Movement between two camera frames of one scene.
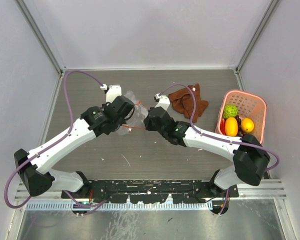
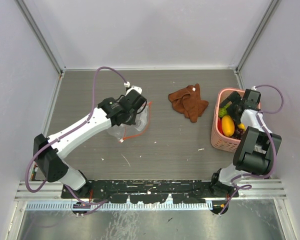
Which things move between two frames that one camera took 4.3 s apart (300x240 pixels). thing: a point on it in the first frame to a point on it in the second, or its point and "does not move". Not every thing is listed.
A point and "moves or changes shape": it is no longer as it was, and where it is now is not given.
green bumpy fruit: x=230 y=111 moves or changes shape
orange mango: x=231 y=126 moves or changes shape
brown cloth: x=182 y=101 does not move
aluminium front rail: x=270 y=189 does not move
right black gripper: x=148 y=125 to x=234 y=98
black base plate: x=153 y=191 does not move
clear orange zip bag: x=137 y=120 moves or changes shape
